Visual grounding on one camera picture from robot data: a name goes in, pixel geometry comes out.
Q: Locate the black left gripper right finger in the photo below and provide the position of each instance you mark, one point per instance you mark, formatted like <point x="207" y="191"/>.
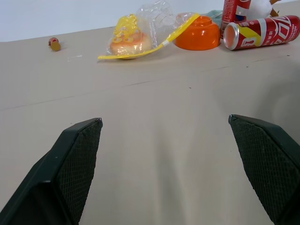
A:
<point x="264" y="164"/>

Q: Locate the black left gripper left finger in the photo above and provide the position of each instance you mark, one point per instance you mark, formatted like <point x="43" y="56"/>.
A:
<point x="58" y="168"/>

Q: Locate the clear yellow-trimmed plastic bag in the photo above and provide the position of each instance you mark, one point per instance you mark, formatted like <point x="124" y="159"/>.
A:
<point x="150" y="30"/>

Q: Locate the small brown red toy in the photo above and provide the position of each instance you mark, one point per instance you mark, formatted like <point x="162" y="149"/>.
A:
<point x="54" y="44"/>

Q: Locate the red soda can lying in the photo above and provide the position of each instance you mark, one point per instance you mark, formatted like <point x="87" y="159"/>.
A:
<point x="262" y="31"/>

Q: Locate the round orange-white bun toy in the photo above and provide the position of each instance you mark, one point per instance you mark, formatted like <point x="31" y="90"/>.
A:
<point x="131" y="43"/>

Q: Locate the orange plastic bowl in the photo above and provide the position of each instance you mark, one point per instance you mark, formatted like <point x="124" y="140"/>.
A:
<point x="199" y="34"/>

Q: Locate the teal cloth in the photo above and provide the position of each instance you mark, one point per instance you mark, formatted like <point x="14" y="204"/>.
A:
<point x="216" y="16"/>

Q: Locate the red soda can upright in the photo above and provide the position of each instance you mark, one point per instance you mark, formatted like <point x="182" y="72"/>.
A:
<point x="233" y="11"/>

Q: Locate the white plush toy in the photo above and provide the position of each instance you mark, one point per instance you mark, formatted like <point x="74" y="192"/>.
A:
<point x="260" y="8"/>

